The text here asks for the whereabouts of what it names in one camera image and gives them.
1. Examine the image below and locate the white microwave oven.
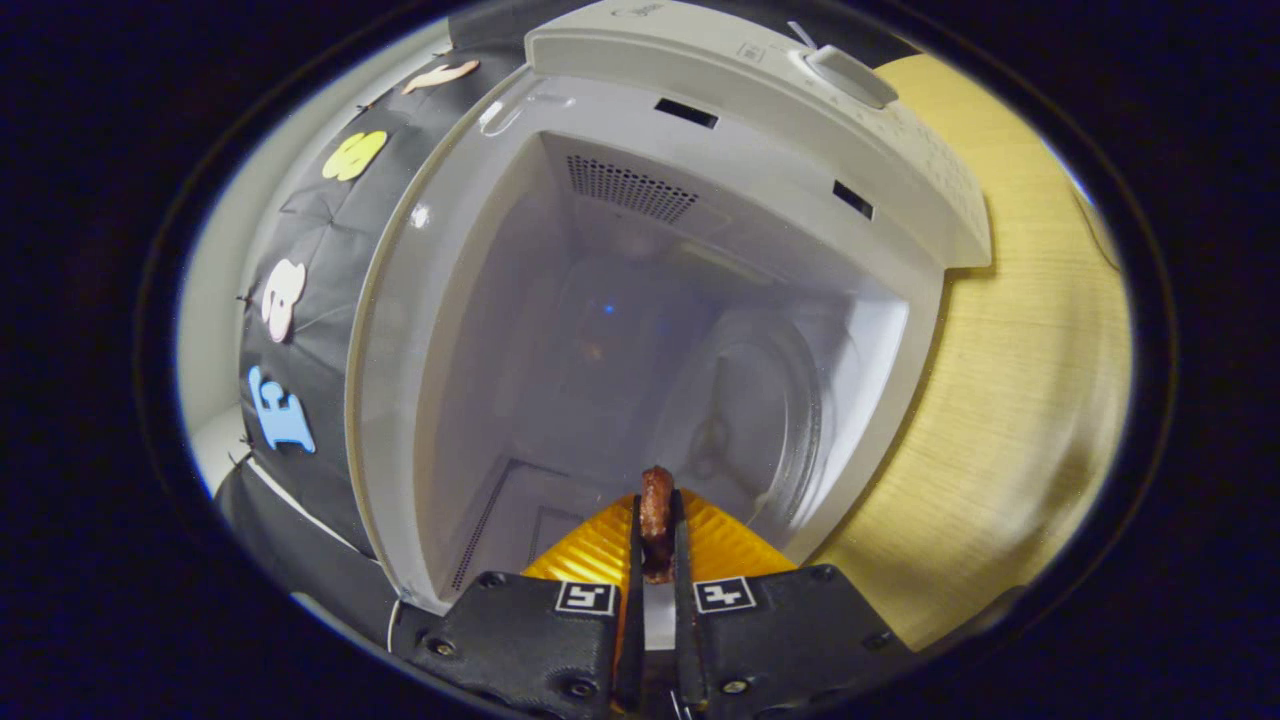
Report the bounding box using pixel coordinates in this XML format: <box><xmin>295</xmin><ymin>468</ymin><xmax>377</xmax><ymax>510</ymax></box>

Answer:
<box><xmin>345</xmin><ymin>0</ymin><xmax>993</xmax><ymax>616</ymax></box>

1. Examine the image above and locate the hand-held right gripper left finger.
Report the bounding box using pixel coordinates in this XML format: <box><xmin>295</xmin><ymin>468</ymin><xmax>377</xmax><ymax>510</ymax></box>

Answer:
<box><xmin>418</xmin><ymin>493</ymin><xmax>647</xmax><ymax>717</ymax></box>

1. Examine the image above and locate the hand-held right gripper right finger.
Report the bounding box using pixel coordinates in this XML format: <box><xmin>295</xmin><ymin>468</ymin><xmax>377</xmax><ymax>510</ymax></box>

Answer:
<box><xmin>670</xmin><ymin>488</ymin><xmax>913</xmax><ymax>715</ymax></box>

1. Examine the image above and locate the brown meat slice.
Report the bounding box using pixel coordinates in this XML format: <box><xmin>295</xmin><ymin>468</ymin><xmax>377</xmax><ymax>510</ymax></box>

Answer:
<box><xmin>640</xmin><ymin>466</ymin><xmax>677</xmax><ymax>584</ymax></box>

